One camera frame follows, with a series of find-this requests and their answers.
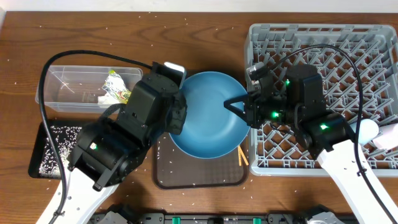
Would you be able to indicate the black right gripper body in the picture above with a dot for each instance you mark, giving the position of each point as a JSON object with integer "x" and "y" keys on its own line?
{"x": 274, "y": 110}

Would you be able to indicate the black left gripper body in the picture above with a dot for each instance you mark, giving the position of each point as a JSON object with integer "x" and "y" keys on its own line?
{"x": 178, "y": 117}

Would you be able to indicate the dark blue plate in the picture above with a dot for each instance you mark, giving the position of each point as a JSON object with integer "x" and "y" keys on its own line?
{"x": 210, "y": 130}

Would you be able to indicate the wooden chopstick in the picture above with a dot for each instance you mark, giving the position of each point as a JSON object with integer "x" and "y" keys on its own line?
{"x": 239, "y": 156}
{"x": 244, "y": 158}

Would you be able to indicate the yellow snack wrapper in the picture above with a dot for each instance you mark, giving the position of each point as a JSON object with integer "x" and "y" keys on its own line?
{"x": 115, "y": 87}

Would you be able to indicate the white tissue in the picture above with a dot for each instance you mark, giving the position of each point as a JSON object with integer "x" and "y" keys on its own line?
{"x": 106, "y": 101}

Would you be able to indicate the light blue plastic cup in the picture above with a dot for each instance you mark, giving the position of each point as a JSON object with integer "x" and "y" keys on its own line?
{"x": 368, "y": 131}

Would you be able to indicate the pink plastic cup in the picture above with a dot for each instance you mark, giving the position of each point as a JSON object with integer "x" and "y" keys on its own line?
{"x": 387, "y": 139}

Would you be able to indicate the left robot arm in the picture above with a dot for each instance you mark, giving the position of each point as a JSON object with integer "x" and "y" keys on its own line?
{"x": 109, "y": 149}

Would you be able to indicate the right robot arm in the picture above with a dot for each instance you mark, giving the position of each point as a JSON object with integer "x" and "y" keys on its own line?
{"x": 326, "y": 135}

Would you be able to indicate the grey dishwasher rack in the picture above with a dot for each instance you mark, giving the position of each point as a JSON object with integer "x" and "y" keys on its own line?
{"x": 359, "y": 76}

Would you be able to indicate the black waste bin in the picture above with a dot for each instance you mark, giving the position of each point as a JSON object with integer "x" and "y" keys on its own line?
{"x": 37, "y": 152}

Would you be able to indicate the brown serving tray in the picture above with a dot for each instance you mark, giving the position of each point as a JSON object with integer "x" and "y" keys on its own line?
{"x": 174, "y": 169}

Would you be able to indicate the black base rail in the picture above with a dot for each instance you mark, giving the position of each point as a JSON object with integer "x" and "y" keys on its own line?
{"x": 124, "y": 214}

